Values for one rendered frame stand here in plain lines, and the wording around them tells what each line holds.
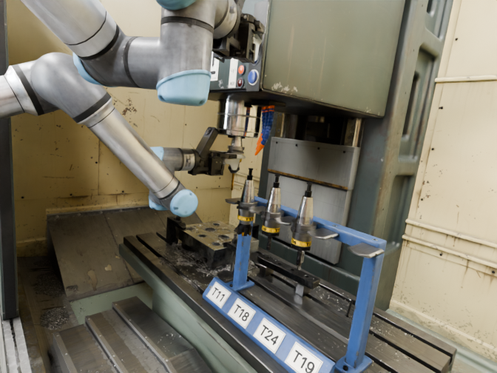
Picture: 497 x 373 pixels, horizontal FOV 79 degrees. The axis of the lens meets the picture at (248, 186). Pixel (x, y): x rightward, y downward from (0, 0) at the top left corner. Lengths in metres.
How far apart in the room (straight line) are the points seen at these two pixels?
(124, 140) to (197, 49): 0.37
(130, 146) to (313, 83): 0.51
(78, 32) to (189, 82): 0.15
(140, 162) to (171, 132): 1.35
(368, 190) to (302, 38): 0.70
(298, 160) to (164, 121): 1.00
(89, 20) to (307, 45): 0.56
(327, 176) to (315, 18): 0.69
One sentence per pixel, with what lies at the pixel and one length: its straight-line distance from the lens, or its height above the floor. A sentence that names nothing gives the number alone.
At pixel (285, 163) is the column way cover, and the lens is 1.52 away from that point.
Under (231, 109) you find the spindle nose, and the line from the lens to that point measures 1.05.
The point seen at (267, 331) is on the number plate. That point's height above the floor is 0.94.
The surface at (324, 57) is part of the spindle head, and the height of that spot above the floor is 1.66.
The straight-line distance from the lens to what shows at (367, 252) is 0.69.
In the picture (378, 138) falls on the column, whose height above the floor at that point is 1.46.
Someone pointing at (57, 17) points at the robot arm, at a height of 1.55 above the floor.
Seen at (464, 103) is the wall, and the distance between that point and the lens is 1.60.
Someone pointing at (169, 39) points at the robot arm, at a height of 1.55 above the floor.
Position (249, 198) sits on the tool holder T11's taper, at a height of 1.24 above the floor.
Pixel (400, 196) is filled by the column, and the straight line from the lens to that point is 1.62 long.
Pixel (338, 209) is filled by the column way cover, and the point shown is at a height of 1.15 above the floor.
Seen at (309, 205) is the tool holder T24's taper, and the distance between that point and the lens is 0.76.
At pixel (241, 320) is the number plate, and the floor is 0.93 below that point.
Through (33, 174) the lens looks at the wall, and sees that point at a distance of 1.92.
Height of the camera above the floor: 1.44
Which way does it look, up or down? 11 degrees down
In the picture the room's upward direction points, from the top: 6 degrees clockwise
